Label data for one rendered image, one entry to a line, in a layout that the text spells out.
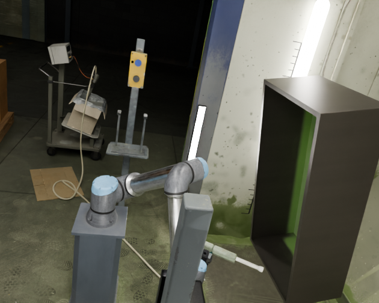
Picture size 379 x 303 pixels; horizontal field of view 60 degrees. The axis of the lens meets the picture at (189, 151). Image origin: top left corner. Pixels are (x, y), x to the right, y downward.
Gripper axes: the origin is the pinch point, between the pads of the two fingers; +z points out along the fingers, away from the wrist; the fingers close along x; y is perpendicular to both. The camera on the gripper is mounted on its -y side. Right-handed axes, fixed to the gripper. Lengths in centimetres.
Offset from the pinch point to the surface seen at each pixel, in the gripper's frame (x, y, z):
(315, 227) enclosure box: 50, -52, -17
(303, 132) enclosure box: 35, -80, 44
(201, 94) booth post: -41, -80, 65
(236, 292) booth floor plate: 29, 49, 25
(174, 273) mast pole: 3, -96, -126
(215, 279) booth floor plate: 11, 50, 30
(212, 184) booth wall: -16, -5, 75
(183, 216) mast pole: 2, -109, -126
